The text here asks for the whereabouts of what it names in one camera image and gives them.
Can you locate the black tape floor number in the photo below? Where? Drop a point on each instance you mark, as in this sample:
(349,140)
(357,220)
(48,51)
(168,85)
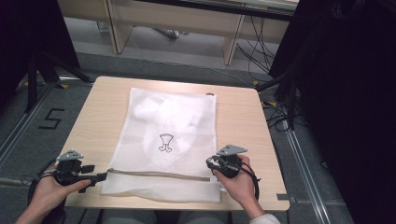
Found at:
(51,118)

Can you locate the black curtain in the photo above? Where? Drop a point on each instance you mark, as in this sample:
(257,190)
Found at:
(31,40)
(342,102)

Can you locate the light wooden desk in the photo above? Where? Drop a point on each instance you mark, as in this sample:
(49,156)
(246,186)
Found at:
(174,18)

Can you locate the grey tape strip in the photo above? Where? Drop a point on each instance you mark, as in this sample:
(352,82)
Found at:
(285,197)

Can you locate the person's left hand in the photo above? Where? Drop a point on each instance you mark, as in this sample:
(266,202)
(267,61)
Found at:
(51,193)

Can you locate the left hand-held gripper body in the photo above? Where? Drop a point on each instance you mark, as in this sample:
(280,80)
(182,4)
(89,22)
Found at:
(69,169)

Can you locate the person's right hand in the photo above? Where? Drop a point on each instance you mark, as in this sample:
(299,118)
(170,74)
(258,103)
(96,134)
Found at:
(238,186)

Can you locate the white garment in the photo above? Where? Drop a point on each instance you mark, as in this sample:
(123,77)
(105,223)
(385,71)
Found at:
(169,119)

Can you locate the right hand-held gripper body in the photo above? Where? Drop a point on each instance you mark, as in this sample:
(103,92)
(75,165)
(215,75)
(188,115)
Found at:
(230,163)

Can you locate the white mesh laundry bag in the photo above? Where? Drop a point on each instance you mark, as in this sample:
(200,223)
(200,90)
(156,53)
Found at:
(165,146)

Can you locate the black metal stand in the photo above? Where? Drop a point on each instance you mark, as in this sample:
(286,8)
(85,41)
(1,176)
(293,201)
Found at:
(34,77)
(288,93)

